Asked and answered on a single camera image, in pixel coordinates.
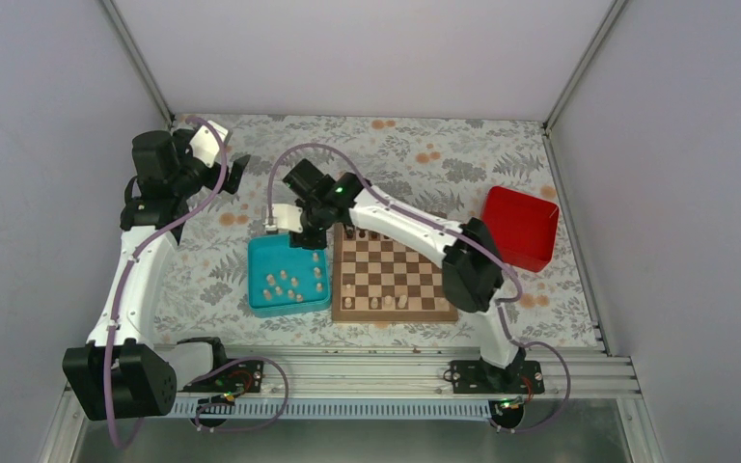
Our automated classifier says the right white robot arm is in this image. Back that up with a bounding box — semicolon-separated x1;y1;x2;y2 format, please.
264;159;526;393

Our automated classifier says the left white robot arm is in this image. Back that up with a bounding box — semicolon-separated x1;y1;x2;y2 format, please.
62;122;250;421

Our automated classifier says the teal plastic tray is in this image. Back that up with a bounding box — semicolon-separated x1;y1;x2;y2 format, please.
247;234;332;318

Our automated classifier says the wooden chessboard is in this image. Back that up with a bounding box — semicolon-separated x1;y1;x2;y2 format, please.
332;225;459;323

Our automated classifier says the floral patterned table mat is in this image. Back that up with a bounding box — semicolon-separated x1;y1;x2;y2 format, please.
152;113;602;349

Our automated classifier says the red plastic bin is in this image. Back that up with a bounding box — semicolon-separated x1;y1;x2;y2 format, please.
480;186;560;273

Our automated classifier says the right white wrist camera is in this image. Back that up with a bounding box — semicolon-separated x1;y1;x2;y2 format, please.
263;204;303;233

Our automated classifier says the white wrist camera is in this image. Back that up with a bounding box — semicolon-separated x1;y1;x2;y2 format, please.
263;204;303;233
189;121;230;168

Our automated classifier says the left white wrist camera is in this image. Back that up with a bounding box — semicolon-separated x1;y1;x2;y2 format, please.
189;121;230;168

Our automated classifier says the aluminium frame post left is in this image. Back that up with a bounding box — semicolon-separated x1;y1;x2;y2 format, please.
98;0;175;127

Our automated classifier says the aluminium frame post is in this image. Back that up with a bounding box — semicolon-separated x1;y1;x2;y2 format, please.
543;0;629;136
98;0;175;127

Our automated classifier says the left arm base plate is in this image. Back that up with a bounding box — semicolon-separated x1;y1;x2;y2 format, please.
182;360;264;395

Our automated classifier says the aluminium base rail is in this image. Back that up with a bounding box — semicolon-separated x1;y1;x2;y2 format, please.
164;347;641;421

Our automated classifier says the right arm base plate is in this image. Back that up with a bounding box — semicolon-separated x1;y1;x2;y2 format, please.
442;360;545;395

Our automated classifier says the aluminium frame post right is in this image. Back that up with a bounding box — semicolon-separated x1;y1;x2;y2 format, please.
543;0;629;136

